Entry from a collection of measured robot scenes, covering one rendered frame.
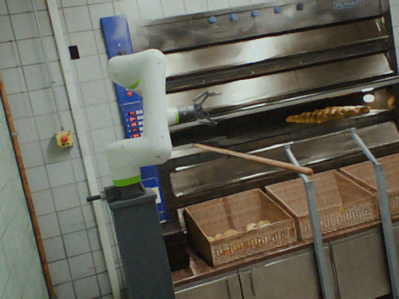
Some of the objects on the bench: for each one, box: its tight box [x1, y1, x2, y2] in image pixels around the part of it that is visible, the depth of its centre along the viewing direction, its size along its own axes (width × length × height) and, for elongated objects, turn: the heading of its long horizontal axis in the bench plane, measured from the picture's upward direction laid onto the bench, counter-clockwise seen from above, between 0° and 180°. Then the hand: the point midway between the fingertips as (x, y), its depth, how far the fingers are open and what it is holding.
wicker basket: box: [184, 188, 297, 266], centre depth 302 cm, size 49×56×28 cm
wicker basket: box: [265, 169, 380, 240], centre depth 317 cm, size 49×56×28 cm
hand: (221, 105), depth 263 cm, fingers open, 13 cm apart
